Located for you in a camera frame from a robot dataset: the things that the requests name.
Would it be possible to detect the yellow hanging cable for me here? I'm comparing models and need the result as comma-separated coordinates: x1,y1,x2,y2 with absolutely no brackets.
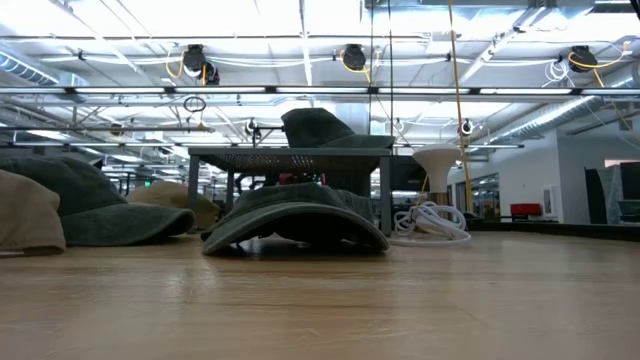
447,0,474,214

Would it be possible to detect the white power cable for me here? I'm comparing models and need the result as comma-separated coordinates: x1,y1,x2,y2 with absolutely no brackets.
389,200,472,249

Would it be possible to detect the black table edge rail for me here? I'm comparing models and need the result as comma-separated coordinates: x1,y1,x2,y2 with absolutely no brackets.
464,217,640,242

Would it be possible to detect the long ceiling light bar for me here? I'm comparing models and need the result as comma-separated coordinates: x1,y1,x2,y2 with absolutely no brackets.
0,85,640,97

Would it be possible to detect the dark green baseball cap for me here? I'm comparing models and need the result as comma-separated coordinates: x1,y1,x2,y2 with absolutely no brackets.
0,154,196,247
280,107,396,150
200,182,391,256

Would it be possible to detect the black ceiling cord reel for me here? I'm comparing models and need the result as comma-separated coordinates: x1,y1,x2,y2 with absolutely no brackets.
341,43,369,74
182,43,221,86
567,44,599,74

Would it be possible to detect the black partition panel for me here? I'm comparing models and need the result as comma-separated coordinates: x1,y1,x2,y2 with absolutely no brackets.
584,162,640,225

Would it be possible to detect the black hanging cable loop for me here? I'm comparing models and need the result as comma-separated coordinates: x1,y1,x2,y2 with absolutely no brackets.
182,95,207,114

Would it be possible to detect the silver ceiling air duct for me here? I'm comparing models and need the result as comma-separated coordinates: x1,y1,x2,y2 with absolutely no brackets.
492,94,601,144

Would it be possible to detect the red cart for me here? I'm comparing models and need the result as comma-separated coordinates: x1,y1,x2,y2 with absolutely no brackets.
509,202,544,221

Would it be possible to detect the grey perforated metal shelf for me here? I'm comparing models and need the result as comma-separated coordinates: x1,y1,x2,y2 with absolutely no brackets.
187,146,394,237

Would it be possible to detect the beige baseball cap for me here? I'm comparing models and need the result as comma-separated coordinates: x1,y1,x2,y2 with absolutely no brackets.
127,180,221,234
0,168,67,256

